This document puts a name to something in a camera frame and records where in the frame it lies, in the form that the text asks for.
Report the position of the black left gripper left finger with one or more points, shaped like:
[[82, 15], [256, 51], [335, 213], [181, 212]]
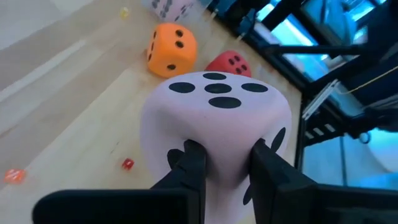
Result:
[[186, 186]]

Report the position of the red foam die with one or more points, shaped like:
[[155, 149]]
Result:
[[224, 65]]

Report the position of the pink foam die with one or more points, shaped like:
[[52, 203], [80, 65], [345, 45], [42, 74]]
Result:
[[174, 7], [217, 124]]

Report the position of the small yellow die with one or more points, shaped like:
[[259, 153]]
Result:
[[124, 12]]

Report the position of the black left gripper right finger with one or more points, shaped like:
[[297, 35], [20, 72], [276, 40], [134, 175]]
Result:
[[289, 199]]

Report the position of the small red die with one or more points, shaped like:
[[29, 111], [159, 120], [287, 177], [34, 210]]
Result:
[[127, 164]]

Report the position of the small orange die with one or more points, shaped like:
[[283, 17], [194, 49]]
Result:
[[14, 175]]

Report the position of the black aluminium table frame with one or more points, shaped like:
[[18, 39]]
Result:
[[289, 77]]

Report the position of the orange foam die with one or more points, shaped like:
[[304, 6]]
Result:
[[169, 54]]

